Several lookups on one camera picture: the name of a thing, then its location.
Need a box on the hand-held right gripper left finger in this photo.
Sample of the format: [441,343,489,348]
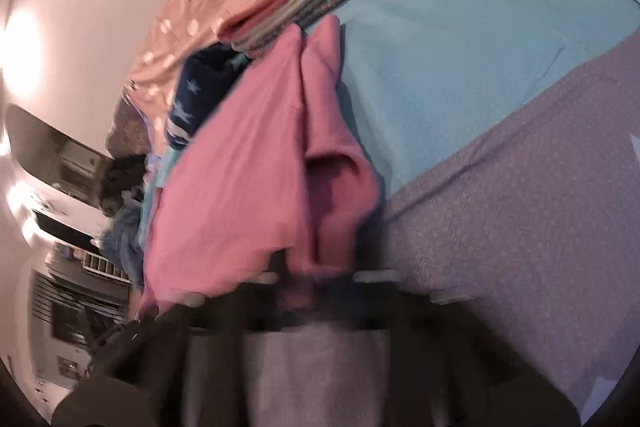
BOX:
[52,254,293,427]

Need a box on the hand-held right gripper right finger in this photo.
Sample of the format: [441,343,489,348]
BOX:
[340,269,583,427]

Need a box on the pink garment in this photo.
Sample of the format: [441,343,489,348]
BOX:
[137,14,383,320]

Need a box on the blue denim cloth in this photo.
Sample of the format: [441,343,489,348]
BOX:
[100,202,151,288]

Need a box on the white slatted rack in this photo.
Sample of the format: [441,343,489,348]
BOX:
[82,252,132,284]

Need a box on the dark cloth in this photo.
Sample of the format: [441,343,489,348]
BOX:
[100,154,151,218]

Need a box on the navy star fleece blanket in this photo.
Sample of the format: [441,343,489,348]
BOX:
[165,44,258,150]

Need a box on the purple printed blanket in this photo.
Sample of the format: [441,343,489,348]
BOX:
[105,99,151,158]

